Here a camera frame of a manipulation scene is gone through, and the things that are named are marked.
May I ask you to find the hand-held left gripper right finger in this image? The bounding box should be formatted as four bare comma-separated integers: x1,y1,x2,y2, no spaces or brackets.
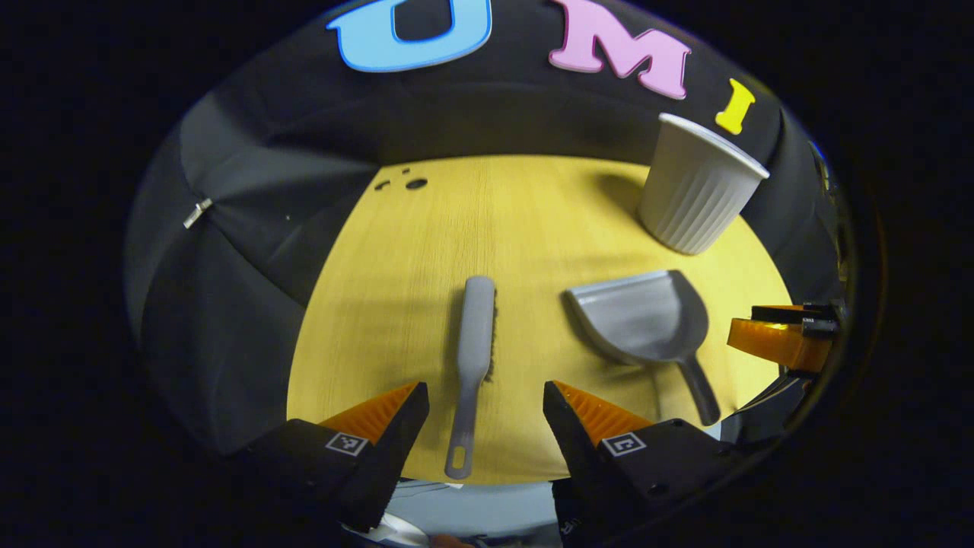
543,381,743,547

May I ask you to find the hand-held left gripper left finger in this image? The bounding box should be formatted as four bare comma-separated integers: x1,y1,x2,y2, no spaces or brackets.
236,381,431,534

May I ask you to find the grey plastic dustpan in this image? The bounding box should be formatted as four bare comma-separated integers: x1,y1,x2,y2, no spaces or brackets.
563,269,722,427

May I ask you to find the small grey broom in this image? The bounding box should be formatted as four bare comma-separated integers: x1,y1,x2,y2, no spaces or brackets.
444,276,498,481

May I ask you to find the white ribbed garbage bin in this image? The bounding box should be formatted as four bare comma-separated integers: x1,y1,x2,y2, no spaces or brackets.
638,113,771,256

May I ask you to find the yellow wooden desktop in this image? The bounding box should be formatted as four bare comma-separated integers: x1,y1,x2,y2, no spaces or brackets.
286,155,794,486

